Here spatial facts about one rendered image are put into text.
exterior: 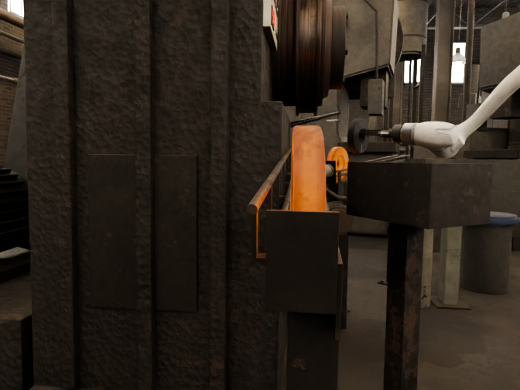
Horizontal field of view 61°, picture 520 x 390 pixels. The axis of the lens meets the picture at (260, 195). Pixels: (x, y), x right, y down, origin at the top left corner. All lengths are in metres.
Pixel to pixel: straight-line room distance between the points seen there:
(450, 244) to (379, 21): 2.55
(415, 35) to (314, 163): 10.13
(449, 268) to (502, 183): 1.73
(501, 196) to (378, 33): 1.76
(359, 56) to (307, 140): 3.90
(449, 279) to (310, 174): 2.02
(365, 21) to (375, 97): 0.75
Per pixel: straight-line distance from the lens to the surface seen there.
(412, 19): 10.64
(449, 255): 2.42
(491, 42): 5.43
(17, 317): 1.53
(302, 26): 1.46
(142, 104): 1.21
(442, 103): 10.61
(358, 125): 2.02
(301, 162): 0.47
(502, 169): 4.04
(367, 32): 4.42
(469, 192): 1.08
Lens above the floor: 0.73
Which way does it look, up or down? 5 degrees down
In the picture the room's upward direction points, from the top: 1 degrees clockwise
